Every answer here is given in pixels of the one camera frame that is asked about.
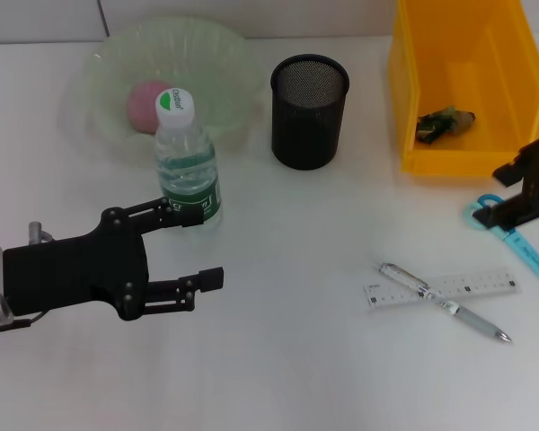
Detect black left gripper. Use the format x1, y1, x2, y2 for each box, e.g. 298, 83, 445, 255
2, 197, 225, 322

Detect blue scissors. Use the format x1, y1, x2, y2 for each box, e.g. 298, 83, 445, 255
462, 193, 539, 288

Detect green plastic wrapper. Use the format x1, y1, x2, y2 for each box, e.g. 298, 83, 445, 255
415, 105, 477, 145

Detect transparent plastic ruler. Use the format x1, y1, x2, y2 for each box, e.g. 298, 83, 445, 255
362, 267, 522, 311

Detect Cestbon water bottle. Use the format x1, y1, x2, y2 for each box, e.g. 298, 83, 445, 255
155, 87, 223, 230

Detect clear silver pen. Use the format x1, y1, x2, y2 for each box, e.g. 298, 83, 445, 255
371, 261, 513, 346

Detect pink peach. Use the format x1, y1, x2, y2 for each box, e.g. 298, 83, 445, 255
125, 79, 174, 135

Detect black mesh pen cup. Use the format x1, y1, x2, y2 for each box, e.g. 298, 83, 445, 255
269, 54, 350, 171

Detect green glass fruit plate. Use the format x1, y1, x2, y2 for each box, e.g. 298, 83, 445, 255
66, 16, 264, 167

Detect yellow plastic storage bin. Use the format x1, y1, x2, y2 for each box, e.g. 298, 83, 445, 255
388, 0, 539, 179

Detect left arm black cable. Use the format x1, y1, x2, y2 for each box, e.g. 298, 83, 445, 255
0, 309, 50, 333

